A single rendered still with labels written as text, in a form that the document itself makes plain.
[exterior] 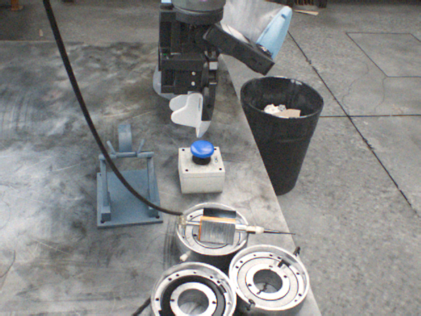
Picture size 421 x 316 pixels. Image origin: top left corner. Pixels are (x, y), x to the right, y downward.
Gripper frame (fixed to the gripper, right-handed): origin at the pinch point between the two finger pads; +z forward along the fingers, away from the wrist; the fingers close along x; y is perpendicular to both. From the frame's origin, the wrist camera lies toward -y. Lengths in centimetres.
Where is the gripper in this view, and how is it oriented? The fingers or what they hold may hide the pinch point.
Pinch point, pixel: (203, 129)
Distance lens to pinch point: 73.7
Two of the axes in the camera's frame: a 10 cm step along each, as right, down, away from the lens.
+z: -0.7, 7.9, 6.1
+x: 1.4, 6.1, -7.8
